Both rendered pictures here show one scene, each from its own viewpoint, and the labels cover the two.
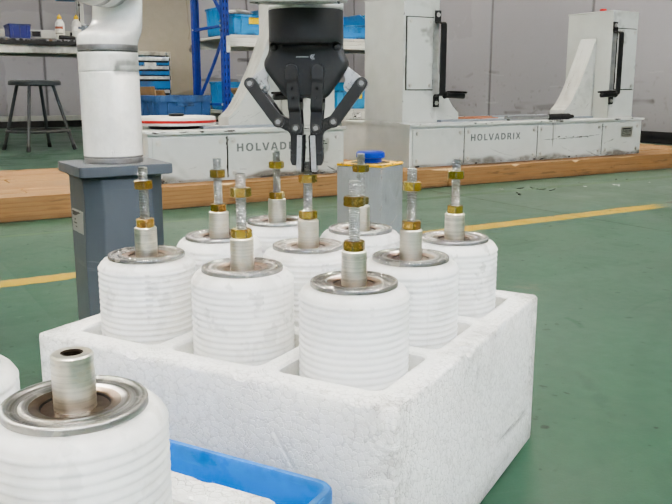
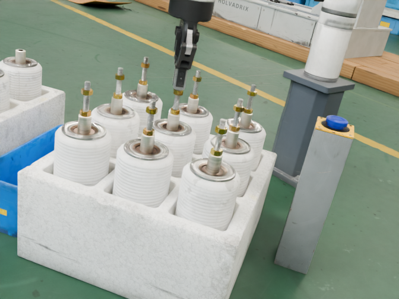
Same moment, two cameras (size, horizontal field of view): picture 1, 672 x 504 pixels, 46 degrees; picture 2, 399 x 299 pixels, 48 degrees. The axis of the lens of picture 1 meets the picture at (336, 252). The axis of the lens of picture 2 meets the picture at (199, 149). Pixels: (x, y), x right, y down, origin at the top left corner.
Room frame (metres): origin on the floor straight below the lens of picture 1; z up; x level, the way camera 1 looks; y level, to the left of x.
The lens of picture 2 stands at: (0.66, -0.75, 0.58)
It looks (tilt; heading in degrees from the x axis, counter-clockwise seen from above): 25 degrees down; 74
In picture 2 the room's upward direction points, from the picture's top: 11 degrees clockwise
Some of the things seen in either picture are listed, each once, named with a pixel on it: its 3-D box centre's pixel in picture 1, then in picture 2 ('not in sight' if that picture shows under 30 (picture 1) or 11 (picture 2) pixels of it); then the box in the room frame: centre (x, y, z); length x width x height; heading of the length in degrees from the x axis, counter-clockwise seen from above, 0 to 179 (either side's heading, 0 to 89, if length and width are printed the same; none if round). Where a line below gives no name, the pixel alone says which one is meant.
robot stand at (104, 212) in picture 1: (119, 253); (305, 127); (1.28, 0.36, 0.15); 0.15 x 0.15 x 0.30; 31
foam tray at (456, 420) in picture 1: (309, 390); (160, 199); (0.82, 0.03, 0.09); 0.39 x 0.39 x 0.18; 61
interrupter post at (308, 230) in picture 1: (308, 234); (173, 121); (0.82, 0.03, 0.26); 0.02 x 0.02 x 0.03
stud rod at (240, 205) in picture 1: (241, 214); (118, 86); (0.72, 0.09, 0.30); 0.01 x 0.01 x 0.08
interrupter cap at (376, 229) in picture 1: (360, 229); (230, 145); (0.92, -0.03, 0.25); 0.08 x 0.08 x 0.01
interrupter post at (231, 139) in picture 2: (360, 219); (231, 138); (0.92, -0.03, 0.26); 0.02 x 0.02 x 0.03
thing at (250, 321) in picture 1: (244, 361); (111, 153); (0.72, 0.09, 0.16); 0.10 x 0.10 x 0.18
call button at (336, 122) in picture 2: (370, 158); (336, 123); (1.11, -0.05, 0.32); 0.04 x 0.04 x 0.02
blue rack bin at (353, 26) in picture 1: (339, 27); not in sight; (6.62, -0.03, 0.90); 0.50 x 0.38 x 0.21; 30
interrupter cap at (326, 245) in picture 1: (308, 246); (171, 127); (0.82, 0.03, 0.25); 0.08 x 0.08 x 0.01
